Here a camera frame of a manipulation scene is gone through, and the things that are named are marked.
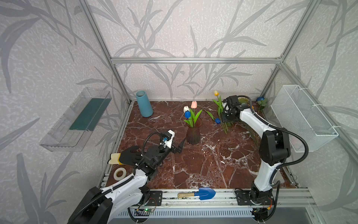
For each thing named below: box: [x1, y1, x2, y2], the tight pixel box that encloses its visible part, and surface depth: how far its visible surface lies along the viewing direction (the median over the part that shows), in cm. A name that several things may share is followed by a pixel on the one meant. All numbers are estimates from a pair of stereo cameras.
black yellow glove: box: [107, 146, 144, 167], surface depth 90 cm
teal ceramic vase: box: [135, 90, 154, 118], surface depth 104 cm
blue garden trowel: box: [177, 187, 217, 201], surface depth 77 cm
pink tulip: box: [190, 100, 198, 117], surface depth 80 cm
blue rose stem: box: [255, 96, 268, 114], surface depth 118 cm
